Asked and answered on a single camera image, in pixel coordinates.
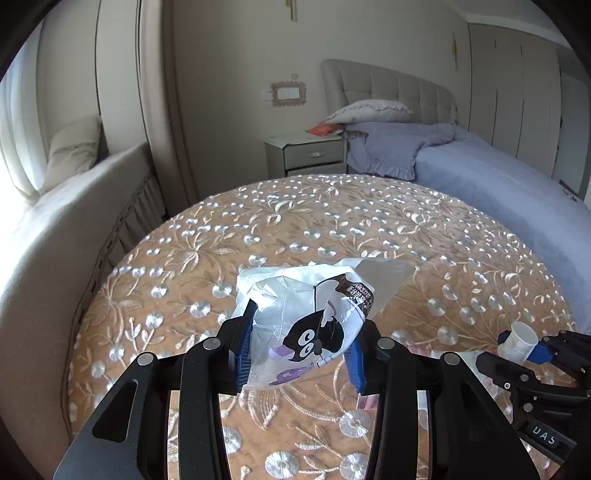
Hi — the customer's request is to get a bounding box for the lavender ruffled blanket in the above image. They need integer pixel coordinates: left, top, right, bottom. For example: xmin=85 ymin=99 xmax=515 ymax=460
xmin=344 ymin=121 xmax=472 ymax=181

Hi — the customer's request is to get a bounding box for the beige padded bed headboard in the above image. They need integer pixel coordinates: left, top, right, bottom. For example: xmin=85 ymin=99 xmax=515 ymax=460
xmin=322 ymin=58 xmax=458 ymax=125

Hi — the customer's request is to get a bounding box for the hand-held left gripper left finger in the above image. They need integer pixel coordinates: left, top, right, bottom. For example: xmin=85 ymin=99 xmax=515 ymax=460
xmin=53 ymin=299 xmax=259 ymax=480

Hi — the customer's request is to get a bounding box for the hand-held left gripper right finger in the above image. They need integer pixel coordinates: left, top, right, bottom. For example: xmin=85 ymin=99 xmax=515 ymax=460
xmin=344 ymin=316 xmax=532 ymax=480

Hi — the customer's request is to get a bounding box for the sheer white curtain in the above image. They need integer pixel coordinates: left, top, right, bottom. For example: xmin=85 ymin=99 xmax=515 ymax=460
xmin=0 ymin=28 xmax=47 ymax=204

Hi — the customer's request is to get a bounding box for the white cartoon print bag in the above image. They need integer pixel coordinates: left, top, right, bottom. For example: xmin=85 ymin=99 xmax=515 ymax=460
xmin=235 ymin=257 xmax=416 ymax=392

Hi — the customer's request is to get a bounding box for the embroidered beige round tablecloth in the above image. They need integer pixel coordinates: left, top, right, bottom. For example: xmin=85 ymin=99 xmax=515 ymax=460
xmin=67 ymin=173 xmax=578 ymax=480

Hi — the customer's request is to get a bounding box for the cream cushion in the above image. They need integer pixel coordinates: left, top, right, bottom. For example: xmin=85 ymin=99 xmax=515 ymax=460
xmin=44 ymin=115 xmax=102 ymax=192

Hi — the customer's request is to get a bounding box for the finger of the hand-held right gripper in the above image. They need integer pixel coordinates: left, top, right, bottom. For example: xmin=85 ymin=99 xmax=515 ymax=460
xmin=526 ymin=330 xmax=591 ymax=386
xmin=475 ymin=331 xmax=541 ymax=398

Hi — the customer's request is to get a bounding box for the beige wardrobe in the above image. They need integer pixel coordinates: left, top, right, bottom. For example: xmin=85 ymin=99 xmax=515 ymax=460
xmin=468 ymin=23 xmax=591 ymax=204

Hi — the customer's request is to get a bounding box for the pink framed wall switch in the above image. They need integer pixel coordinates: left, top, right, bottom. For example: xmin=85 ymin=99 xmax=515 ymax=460
xmin=271 ymin=80 xmax=307 ymax=108

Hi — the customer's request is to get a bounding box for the beige window bench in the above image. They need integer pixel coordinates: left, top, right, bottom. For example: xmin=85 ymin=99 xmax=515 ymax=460
xmin=0 ymin=143 xmax=167 ymax=462

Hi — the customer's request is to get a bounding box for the ruffled grey pillow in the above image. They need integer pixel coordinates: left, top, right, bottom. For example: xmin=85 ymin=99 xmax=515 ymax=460
xmin=322 ymin=100 xmax=413 ymax=125

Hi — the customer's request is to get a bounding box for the small white cup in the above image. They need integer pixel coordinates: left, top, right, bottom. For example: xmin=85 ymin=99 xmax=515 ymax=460
xmin=502 ymin=322 xmax=539 ymax=363

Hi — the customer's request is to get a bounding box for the beige nightstand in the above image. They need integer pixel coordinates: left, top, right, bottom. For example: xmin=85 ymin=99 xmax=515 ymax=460
xmin=264 ymin=131 xmax=347 ymax=178

